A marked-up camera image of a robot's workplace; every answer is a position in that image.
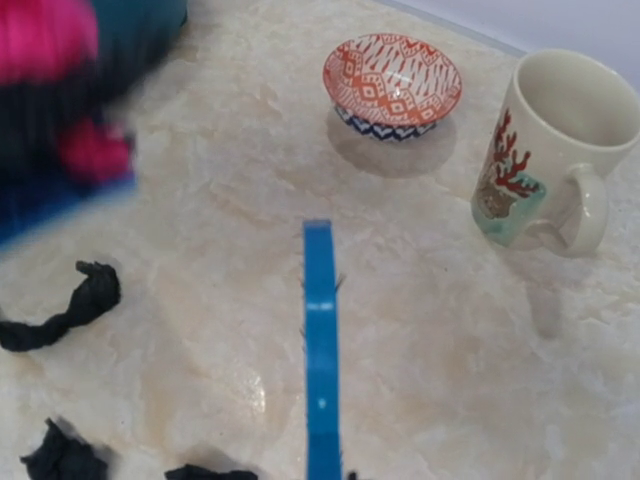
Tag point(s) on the isolated black paper scrap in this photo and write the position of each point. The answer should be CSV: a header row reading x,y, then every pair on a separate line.
x,y
64,455

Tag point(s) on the pile of coloured paper scraps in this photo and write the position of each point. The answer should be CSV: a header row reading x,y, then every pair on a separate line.
x,y
63,64

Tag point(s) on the patterned red ceramic bowl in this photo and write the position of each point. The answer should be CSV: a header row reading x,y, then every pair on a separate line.
x,y
391,87

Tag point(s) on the blue hand brush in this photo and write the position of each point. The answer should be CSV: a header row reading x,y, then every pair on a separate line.
x,y
324,454

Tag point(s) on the blue plastic dustpan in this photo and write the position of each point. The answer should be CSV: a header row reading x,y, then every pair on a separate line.
x,y
37,204

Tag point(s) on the cream ceramic mug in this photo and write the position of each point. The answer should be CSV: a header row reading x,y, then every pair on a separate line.
x,y
566,122

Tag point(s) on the teal plastic waste bin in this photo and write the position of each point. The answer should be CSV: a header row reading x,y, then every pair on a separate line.
x,y
138,34

